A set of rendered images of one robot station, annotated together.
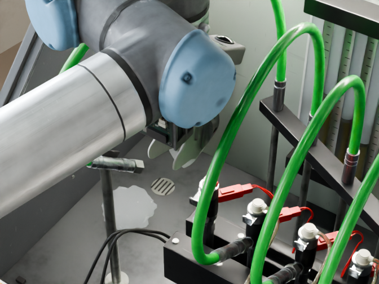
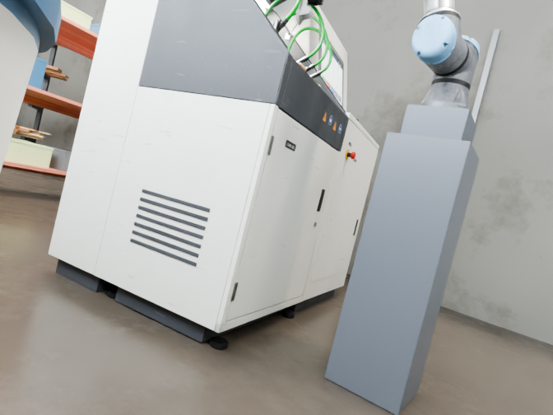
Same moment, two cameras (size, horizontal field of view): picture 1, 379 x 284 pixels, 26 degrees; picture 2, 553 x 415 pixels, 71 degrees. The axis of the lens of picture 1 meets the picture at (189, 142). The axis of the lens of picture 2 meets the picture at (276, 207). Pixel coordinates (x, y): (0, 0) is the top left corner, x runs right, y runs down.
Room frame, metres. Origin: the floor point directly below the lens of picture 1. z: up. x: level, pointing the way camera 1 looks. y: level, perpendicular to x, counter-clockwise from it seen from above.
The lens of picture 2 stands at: (0.85, 1.58, 0.53)
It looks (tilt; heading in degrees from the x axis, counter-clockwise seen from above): 2 degrees down; 262
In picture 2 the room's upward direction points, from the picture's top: 14 degrees clockwise
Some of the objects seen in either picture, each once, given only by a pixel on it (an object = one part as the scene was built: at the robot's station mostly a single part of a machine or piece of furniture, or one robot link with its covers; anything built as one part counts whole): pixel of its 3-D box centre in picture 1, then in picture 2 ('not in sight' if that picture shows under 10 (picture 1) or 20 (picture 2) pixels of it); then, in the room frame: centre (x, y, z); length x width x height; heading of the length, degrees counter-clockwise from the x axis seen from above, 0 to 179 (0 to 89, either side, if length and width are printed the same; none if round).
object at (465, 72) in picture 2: not in sight; (455, 62); (0.25, 0.41, 1.07); 0.13 x 0.12 x 0.14; 38
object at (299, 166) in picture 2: not in sight; (291, 220); (0.58, 0.11, 0.44); 0.65 x 0.02 x 0.68; 56
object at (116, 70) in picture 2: not in sight; (214, 137); (0.98, -0.58, 0.75); 1.40 x 0.28 x 1.50; 56
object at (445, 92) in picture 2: not in sight; (446, 100); (0.25, 0.41, 0.95); 0.15 x 0.15 x 0.10
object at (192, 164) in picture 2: not in sight; (228, 215); (0.82, -0.04, 0.39); 0.70 x 0.58 x 0.79; 56
